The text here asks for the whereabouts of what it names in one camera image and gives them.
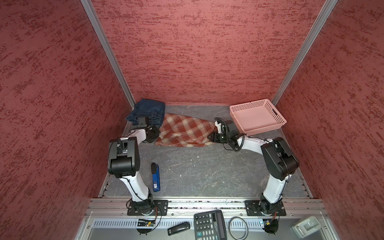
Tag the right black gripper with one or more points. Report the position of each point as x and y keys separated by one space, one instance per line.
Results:
x=214 y=137

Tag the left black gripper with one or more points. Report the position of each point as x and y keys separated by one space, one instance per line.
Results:
x=157 y=132

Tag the red cloth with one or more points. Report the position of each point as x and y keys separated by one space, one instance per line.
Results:
x=184 y=131

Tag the dark denim button skirt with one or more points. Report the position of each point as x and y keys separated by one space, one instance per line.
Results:
x=153 y=122

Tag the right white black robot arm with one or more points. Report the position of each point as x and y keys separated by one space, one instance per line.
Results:
x=280 y=161

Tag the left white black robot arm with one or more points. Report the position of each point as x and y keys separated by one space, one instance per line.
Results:
x=124 y=163

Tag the pink perforated plastic basket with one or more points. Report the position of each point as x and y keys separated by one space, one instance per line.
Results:
x=256 y=117

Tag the black calculator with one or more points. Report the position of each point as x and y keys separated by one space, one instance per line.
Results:
x=210 y=226

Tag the left circuit board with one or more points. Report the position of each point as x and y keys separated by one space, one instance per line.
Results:
x=142 y=223

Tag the circuit board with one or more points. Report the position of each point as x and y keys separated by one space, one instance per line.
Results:
x=142 y=223
x=271 y=226

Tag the right circuit board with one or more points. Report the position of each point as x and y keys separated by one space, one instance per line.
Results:
x=271 y=226

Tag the grey white box device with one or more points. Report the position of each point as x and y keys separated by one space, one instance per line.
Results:
x=306 y=227

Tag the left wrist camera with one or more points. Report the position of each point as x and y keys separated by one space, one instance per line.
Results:
x=143 y=122

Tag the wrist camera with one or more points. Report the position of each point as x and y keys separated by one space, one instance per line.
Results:
x=143 y=122
x=218 y=125

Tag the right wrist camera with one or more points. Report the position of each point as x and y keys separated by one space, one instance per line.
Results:
x=218 y=125

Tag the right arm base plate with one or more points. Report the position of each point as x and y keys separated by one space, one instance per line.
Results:
x=264 y=208

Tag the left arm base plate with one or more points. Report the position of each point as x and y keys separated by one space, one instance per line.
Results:
x=160 y=207

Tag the aluminium front rail frame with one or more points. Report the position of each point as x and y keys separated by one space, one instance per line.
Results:
x=107 y=219

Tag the left aluminium corner post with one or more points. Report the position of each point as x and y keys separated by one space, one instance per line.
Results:
x=97 y=26

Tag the aluminium corner post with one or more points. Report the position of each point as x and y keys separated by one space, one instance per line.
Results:
x=97 y=26
x=317 y=26

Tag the right aluminium corner post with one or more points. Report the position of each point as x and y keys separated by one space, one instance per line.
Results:
x=317 y=26

